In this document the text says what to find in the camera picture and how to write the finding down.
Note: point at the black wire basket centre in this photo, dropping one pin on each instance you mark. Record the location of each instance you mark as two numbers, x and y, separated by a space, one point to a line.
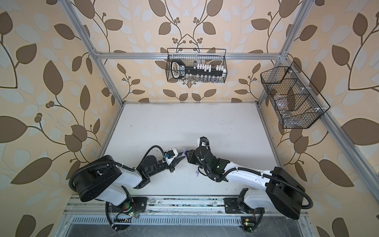
213 56

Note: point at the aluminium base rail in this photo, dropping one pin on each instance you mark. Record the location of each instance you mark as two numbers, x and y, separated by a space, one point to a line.
156 204

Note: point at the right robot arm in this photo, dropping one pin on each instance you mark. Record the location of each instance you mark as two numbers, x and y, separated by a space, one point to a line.
264 188

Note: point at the black wire basket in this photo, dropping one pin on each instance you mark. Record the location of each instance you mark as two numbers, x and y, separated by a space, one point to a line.
296 103
213 56

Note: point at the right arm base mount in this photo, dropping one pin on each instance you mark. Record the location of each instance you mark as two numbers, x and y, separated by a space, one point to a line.
237 206

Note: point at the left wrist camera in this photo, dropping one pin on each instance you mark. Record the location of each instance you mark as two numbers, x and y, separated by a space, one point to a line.
171 154

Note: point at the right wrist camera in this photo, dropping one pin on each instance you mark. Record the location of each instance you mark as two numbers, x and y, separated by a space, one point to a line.
204 142

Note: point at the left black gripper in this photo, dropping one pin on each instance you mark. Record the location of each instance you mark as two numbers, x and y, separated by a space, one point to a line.
173 166

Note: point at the black wire basket right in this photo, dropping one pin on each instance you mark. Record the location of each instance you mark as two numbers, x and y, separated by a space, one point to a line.
296 103

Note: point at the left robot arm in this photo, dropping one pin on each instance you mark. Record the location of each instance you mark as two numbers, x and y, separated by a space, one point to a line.
107 180

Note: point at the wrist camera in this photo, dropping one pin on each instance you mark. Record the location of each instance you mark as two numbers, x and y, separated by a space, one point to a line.
171 154
204 142

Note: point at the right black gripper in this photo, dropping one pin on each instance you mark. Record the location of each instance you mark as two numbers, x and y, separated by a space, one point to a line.
192 153

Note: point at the black tool with white bits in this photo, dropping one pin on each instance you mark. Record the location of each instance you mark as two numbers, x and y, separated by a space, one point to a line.
196 71

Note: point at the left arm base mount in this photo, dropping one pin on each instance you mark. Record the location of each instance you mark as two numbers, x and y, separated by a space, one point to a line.
132 204

